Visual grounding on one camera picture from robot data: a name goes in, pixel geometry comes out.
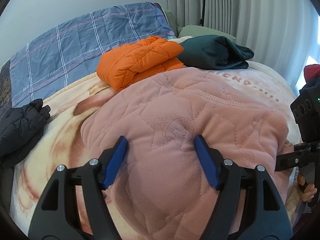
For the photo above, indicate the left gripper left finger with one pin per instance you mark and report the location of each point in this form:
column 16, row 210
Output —
column 72, row 205

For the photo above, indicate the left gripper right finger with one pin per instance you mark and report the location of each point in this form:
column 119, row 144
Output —
column 248, row 205

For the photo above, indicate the pink quilted garment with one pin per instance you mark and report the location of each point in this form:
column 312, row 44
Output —
column 161, row 190

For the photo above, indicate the person's right hand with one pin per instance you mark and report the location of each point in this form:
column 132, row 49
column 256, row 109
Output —
column 306, row 191

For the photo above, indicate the cream pink fleece blanket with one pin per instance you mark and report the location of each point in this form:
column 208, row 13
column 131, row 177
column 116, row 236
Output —
column 71, row 107

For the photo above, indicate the black puffer jacket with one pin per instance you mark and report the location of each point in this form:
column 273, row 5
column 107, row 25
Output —
column 21, row 130

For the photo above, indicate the grey curtain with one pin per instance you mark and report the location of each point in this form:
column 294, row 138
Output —
column 282, row 33

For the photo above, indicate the dark green folded garment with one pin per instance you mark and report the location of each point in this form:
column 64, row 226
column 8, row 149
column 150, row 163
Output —
column 212, row 52

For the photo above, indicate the blue plaid quilt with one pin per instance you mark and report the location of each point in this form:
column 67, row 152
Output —
column 72, row 50

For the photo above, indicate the orange puffer jacket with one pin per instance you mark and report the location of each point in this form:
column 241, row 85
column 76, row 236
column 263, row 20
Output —
column 133, row 62

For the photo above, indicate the light green pillow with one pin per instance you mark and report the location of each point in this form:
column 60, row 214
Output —
column 192, row 30

